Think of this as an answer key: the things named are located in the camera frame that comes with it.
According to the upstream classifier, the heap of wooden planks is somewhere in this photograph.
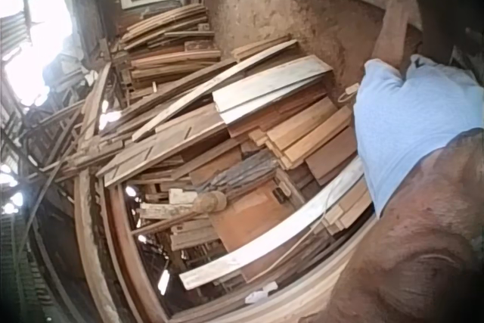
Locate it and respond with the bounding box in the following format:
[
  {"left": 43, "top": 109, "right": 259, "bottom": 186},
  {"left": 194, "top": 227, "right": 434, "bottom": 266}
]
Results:
[{"left": 75, "top": 33, "right": 375, "bottom": 293}]

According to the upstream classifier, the stack of dark wooden boards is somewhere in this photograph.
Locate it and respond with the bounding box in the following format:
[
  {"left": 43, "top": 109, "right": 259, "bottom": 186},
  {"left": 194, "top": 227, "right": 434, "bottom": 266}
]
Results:
[{"left": 116, "top": 3, "right": 222, "bottom": 92}]

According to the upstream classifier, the long white wooden plank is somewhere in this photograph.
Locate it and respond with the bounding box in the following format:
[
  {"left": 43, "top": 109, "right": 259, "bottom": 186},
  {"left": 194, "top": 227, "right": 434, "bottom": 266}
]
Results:
[{"left": 178, "top": 156, "right": 366, "bottom": 290}]

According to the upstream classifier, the round wooden mallet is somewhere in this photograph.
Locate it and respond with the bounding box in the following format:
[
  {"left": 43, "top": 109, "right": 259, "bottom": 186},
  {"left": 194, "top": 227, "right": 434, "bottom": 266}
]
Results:
[{"left": 191, "top": 189, "right": 228, "bottom": 215}]

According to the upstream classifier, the stack of long ridged mouldings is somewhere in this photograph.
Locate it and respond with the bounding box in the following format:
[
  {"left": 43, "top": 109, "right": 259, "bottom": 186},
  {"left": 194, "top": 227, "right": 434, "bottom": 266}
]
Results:
[{"left": 169, "top": 216, "right": 379, "bottom": 323}]

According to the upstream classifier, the white paper scrap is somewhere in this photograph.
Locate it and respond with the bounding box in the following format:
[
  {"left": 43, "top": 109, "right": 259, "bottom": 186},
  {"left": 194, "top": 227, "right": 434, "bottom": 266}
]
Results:
[{"left": 244, "top": 281, "right": 279, "bottom": 305}]

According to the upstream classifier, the large brown wooden frame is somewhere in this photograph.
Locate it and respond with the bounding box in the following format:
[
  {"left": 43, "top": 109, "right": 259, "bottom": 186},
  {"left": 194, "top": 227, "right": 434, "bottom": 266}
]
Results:
[{"left": 73, "top": 167, "right": 171, "bottom": 323}]

